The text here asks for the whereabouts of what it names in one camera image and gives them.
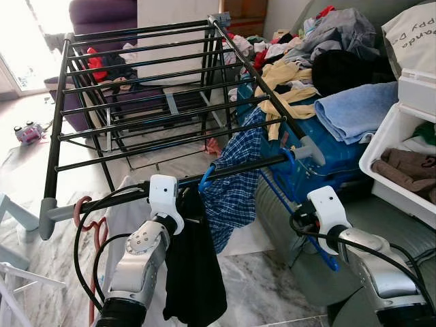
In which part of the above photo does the white metal rack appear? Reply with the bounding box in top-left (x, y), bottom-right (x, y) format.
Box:
top-left (0, 193), bottom-right (67, 327)

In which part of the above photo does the grey garment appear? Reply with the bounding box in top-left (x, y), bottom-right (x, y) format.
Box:
top-left (292, 7), bottom-right (380, 67)

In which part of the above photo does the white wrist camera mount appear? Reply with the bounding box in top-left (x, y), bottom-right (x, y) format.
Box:
top-left (306, 185), bottom-right (353, 237)
top-left (148, 174), bottom-right (187, 234)

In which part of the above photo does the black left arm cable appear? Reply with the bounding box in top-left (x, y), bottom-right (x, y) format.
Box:
top-left (72, 184), bottom-right (152, 313)

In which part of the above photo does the blue plastic hanger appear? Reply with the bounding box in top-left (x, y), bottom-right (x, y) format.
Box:
top-left (198, 163), bottom-right (217, 193)
top-left (258, 146), bottom-right (341, 273)

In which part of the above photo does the black metal drying rack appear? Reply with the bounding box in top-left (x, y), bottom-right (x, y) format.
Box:
top-left (37, 12), bottom-right (328, 241)

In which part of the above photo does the purple sofa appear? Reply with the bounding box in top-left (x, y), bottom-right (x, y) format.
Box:
top-left (43, 0), bottom-right (229, 135)

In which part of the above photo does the black sports garment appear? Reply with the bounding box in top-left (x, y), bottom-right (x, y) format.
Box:
top-left (162, 186), bottom-right (230, 327)

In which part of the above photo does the green leather sofa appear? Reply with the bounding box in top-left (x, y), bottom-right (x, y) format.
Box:
top-left (253, 176), bottom-right (436, 327)

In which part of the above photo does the brown garment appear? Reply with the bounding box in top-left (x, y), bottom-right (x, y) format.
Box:
top-left (370, 147), bottom-right (436, 200)

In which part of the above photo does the red cloth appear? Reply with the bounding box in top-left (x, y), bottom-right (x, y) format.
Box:
top-left (84, 46), bottom-right (111, 84)

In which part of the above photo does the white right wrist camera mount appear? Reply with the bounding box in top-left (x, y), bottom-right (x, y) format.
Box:
top-left (306, 185), bottom-right (353, 237)

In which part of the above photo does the white plastic storage bin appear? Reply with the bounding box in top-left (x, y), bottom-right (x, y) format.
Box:
top-left (358, 67), bottom-right (436, 230)

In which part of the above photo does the black cloth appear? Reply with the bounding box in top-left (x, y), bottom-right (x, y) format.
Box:
top-left (311, 48), bottom-right (397, 97)

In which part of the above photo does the white printed pillow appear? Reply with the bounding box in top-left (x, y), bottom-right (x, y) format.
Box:
top-left (380, 1), bottom-right (436, 77)

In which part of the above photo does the small grey pink toy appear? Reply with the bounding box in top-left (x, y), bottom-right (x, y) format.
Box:
top-left (14, 121), bottom-right (46, 146)

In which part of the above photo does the pale yellow garment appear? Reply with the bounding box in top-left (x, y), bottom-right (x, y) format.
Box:
top-left (254, 59), bottom-right (321, 142)

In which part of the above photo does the light blue towel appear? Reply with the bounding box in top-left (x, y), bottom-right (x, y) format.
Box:
top-left (313, 81), bottom-right (401, 146)

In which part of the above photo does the blue suitcase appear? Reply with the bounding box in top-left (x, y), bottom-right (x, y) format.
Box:
top-left (234, 80), bottom-right (374, 203)

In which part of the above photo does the green garment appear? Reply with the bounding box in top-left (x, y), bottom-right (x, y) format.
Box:
top-left (411, 121), bottom-right (436, 148)

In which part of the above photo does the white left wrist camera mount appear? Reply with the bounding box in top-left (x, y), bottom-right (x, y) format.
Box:
top-left (148, 174), bottom-right (187, 234)

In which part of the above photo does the blue plaid shirt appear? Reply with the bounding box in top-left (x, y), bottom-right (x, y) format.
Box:
top-left (200, 104), bottom-right (268, 255)

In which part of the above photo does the pink hanger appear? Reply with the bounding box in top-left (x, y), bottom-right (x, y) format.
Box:
top-left (72, 195), bottom-right (111, 326)

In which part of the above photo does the brown cardboard box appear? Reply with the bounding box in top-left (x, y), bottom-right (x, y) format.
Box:
top-left (219, 0), bottom-right (268, 39)

